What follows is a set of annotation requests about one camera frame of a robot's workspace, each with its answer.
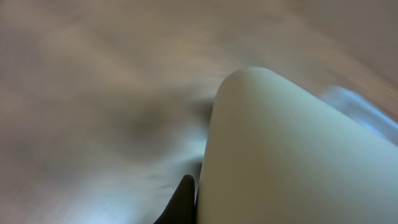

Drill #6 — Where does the clear plastic storage container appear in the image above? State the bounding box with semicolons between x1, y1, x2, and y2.
320;86;397;145

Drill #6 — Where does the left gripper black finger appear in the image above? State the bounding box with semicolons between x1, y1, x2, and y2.
154;175;195;224

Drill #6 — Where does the cream tall cup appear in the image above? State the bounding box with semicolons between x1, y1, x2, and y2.
197;67;397;223

